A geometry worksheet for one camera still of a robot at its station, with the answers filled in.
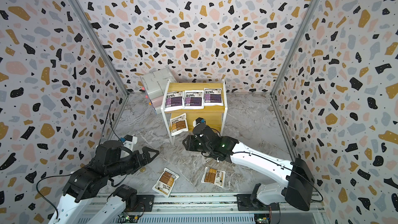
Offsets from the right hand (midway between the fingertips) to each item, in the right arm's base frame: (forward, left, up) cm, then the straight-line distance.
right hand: (184, 142), depth 72 cm
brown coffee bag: (+12, +5, -2) cm, 13 cm away
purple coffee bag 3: (+17, -13, +13) cm, 25 cm away
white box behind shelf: (+41, +24, +2) cm, 47 cm away
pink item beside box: (+32, +22, -7) cm, 40 cm away
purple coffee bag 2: (+15, -5, +13) cm, 21 cm away
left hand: (-7, +11, +2) cm, 14 cm away
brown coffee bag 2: (-13, +10, -18) cm, 24 cm away
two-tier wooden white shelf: (+21, -14, -6) cm, 26 cm away
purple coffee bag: (+14, +5, +14) cm, 20 cm away
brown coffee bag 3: (-9, -14, -19) cm, 25 cm away
